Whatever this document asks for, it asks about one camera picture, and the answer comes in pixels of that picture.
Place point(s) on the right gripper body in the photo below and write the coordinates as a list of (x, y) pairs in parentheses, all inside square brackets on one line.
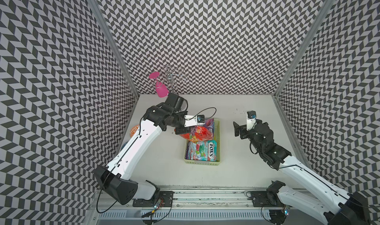
[(250, 134)]

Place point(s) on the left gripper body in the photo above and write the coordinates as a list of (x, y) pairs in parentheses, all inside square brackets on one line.
[(178, 122)]

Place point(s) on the light green plastic basket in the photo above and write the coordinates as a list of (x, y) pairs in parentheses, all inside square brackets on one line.
[(217, 139)]

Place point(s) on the red candy bag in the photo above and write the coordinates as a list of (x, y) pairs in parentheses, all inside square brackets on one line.
[(199, 133)]

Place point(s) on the teal candy bag front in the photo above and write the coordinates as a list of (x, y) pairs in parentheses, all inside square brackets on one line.
[(202, 151)]

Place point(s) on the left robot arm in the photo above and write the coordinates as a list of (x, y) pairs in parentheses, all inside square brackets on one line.
[(115, 177)]

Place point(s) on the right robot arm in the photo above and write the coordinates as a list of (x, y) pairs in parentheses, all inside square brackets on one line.
[(329, 204)]

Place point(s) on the pink plastic wine glass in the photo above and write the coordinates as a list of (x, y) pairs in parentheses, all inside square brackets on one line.
[(160, 88)]

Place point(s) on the orange patterned bowl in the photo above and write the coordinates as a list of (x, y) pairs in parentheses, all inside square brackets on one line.
[(133, 130)]

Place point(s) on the chrome glass holder stand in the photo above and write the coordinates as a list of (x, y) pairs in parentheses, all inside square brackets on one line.
[(174, 77)]

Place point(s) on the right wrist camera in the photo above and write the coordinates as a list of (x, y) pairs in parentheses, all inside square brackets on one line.
[(250, 120)]

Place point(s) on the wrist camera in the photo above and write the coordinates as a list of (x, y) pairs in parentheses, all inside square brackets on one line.
[(250, 120), (197, 120)]

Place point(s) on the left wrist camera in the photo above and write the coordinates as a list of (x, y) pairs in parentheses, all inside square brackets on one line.
[(197, 120)]

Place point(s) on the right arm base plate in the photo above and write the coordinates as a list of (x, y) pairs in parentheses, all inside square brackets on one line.
[(264, 199)]

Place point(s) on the aluminium front rail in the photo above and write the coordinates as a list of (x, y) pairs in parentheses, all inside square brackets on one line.
[(190, 197)]

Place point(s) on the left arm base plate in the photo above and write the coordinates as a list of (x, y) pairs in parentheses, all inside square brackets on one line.
[(166, 196)]

